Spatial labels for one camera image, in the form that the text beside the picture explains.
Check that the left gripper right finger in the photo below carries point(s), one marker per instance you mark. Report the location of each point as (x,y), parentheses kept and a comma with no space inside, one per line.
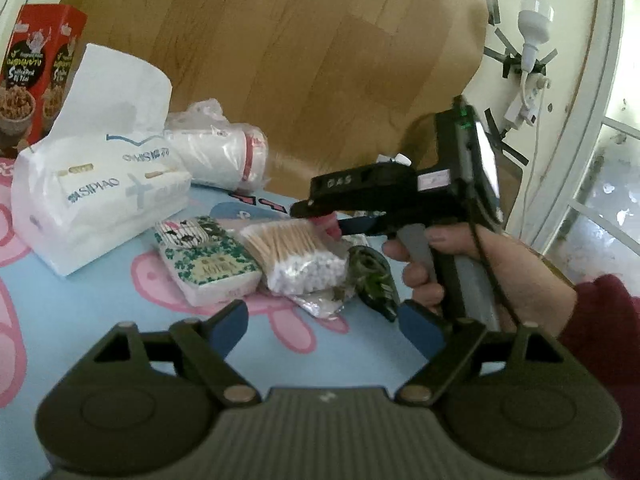
(447,346)

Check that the dark green patterned pouch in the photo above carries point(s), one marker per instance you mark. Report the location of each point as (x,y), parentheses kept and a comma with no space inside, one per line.
(373,281)

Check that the plastic bag of cups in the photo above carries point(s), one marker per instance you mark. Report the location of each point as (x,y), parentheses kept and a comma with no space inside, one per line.
(232,156)

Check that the wood pattern board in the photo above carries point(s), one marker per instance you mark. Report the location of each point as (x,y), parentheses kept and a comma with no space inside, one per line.
(332,83)

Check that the white light bulb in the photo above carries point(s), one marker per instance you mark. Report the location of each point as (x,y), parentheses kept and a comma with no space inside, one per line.
(534,23)

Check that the white tissue pack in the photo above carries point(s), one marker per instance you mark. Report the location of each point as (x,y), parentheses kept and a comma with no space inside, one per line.
(105,172)

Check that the green clover tissue packet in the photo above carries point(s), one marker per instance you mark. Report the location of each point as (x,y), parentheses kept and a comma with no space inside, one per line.
(206,262)

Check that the cotton swab bag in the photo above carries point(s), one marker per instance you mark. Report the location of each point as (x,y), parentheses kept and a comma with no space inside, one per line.
(296,259)

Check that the white power strip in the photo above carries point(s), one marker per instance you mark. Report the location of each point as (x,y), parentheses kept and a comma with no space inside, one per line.
(525,107)

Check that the frosted glass window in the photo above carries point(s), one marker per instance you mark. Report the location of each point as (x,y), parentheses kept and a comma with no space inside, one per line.
(600,232)

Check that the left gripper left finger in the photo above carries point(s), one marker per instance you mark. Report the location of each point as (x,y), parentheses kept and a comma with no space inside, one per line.
(203,346)

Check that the dark red sleeve forearm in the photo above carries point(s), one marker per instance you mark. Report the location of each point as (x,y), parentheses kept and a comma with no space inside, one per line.
(603,334)

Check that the red snack box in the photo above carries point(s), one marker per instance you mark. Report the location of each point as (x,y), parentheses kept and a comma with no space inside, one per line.
(35,71)

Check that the blue cartoon tablecloth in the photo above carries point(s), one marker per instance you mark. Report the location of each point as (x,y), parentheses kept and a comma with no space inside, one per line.
(48,323)

